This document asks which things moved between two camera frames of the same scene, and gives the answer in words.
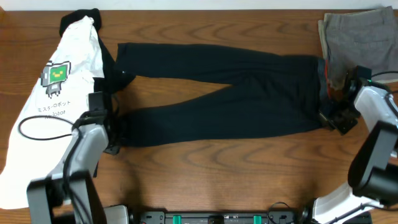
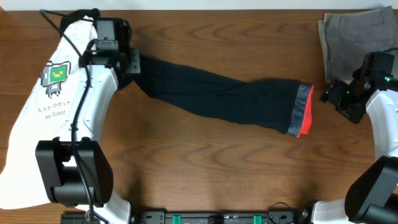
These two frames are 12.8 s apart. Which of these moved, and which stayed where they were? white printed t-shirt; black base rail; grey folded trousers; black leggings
Moved: black leggings
Stayed: grey folded trousers; black base rail; white printed t-shirt
